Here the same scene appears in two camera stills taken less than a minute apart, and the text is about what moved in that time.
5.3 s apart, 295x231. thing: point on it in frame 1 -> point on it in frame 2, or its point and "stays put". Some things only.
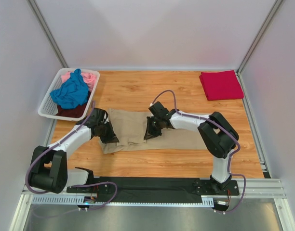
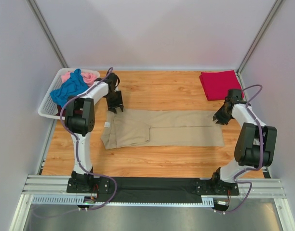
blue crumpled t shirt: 73,93 stays put
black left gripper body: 105,130 -> 114,103
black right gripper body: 153,123 -> 221,115
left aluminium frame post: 44,26 stays put
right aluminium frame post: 275,8 stays put
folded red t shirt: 221,85 stays put
